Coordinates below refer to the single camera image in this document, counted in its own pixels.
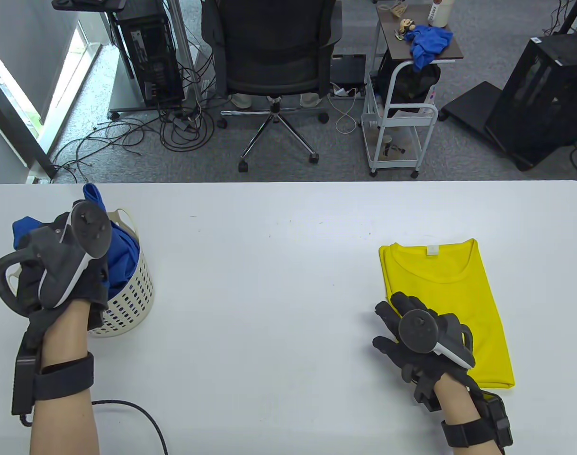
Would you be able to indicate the grey rolling stand base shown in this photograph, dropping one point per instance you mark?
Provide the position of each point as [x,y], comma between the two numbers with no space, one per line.
[122,95]

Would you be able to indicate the silver metal pole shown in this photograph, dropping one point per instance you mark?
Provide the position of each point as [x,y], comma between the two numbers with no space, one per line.
[179,42]

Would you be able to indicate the black flat stand base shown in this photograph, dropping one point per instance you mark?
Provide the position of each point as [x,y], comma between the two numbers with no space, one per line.
[473,102]

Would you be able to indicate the crumpled blue cloth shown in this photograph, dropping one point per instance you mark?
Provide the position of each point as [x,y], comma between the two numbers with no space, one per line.
[428,42]

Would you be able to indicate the yellow t-shirt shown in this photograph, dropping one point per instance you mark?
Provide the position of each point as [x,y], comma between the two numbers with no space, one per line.
[459,284]

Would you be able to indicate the white rolling cart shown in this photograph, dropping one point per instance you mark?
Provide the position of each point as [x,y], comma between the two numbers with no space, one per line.
[396,167]

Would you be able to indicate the black office chair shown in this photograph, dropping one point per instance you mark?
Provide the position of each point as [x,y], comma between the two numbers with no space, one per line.
[269,42]

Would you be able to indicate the small wicker basket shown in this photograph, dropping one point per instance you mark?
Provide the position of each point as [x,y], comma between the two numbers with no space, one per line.
[396,8]

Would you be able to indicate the small brown-headed figurine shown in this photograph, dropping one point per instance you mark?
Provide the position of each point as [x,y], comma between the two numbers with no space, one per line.
[406,26]

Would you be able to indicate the black computer tower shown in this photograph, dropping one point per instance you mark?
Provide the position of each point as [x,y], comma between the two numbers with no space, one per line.
[148,52]

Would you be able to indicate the large black computer case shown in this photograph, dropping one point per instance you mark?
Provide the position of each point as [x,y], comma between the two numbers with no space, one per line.
[544,109]

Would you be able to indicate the person's right hand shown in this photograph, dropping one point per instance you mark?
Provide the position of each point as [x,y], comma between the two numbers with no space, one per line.
[404,360]

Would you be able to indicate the black backpack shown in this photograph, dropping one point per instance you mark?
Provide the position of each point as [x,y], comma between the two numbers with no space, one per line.
[407,90]

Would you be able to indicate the glass window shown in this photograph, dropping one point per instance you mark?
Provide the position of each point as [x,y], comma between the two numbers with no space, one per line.
[4,76]

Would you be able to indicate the brown cart top board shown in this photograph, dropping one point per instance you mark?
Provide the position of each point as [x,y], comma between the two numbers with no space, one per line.
[397,47]

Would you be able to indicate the white bottle with red label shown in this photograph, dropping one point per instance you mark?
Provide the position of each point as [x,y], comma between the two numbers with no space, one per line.
[440,14]

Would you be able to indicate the black stand shelf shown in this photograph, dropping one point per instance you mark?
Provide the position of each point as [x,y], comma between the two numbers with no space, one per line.
[87,4]

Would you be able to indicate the cream perforated laundry basket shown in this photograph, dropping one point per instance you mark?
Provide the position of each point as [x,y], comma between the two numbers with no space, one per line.
[132,303]

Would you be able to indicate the black stand leg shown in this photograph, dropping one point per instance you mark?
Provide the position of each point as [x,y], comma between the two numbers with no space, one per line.
[575,12]

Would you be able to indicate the person's right forearm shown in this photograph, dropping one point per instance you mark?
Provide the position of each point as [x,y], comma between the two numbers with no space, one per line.
[454,403]

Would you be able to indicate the person's left hand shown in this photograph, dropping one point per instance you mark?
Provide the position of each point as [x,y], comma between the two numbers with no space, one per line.
[92,289]

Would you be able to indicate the black flat box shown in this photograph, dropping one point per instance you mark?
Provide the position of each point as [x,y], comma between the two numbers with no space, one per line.
[347,68]

